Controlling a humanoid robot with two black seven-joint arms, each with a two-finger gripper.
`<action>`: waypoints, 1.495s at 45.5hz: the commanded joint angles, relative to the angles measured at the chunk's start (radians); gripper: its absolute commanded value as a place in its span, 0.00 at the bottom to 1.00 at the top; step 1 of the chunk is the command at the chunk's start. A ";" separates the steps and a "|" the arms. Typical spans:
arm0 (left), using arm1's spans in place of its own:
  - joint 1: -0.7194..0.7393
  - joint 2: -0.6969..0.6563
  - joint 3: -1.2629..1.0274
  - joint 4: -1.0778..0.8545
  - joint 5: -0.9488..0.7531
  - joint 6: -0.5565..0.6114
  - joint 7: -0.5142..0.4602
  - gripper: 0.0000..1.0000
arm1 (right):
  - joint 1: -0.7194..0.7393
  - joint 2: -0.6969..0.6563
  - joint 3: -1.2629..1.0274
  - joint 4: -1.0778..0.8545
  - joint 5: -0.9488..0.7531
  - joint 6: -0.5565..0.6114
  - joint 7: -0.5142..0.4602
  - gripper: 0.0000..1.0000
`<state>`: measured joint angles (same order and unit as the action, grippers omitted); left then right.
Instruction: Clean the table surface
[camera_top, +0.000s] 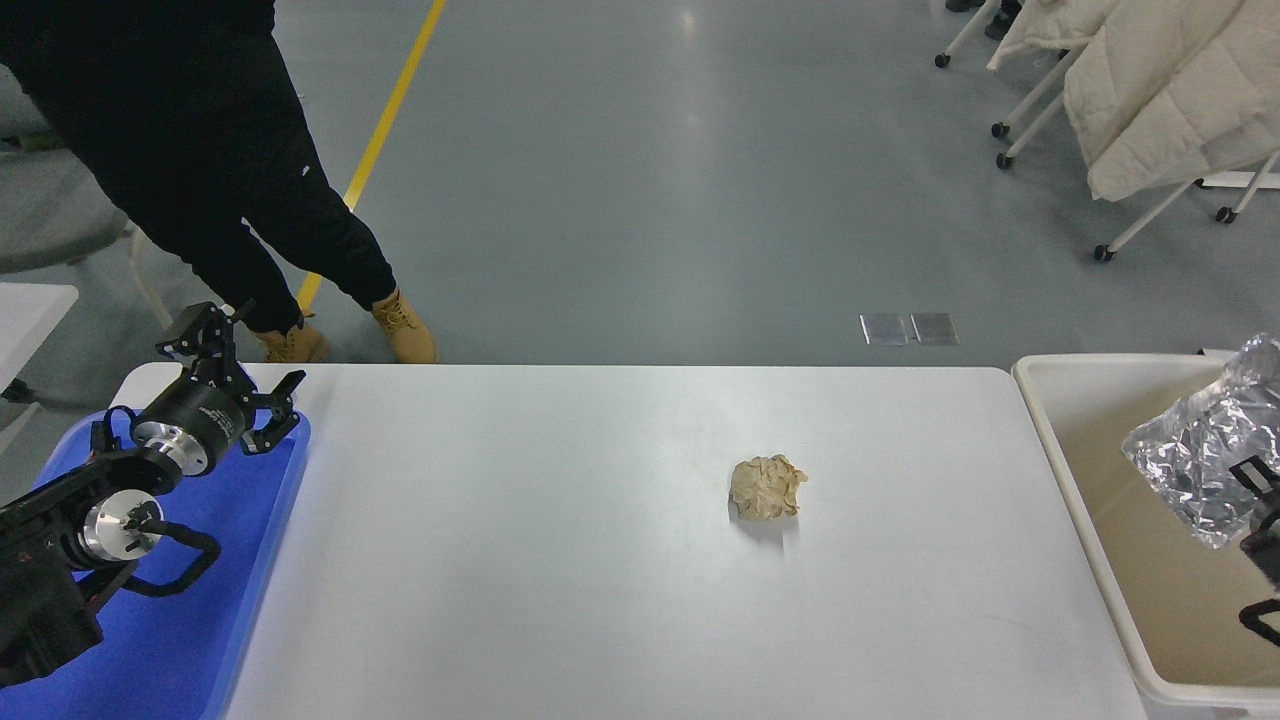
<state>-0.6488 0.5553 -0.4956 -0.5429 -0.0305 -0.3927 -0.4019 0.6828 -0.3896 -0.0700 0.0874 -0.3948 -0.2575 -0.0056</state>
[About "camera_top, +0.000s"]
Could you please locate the small cream quilted jacket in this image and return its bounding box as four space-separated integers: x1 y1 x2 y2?
988 0 1126 71

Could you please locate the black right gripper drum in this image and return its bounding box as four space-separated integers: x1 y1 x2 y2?
1240 528 1280 593

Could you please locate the small white side table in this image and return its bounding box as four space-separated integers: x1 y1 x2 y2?
0 283 79 403

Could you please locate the silver foil tray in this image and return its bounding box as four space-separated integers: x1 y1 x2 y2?
1121 334 1280 550

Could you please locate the tan paper ball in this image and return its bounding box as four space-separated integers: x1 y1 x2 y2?
729 456 809 523

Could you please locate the blue plastic tray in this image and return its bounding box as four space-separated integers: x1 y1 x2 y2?
0 408 313 720

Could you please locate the person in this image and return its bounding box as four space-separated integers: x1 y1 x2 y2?
945 0 1023 41
0 0 439 365

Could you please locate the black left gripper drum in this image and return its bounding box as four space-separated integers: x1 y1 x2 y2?
143 376 254 461

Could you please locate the grey chair with white frame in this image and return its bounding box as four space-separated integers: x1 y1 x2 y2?
0 60 176 331

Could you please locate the large cream quilted jacket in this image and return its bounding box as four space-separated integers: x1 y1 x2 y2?
1063 0 1280 201

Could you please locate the white chair frame with casters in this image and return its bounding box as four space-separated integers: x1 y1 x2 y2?
990 45 1091 169
1092 148 1280 263
935 0 1001 69

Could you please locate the large pale plastic bin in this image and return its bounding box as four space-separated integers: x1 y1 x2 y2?
1012 354 1280 716

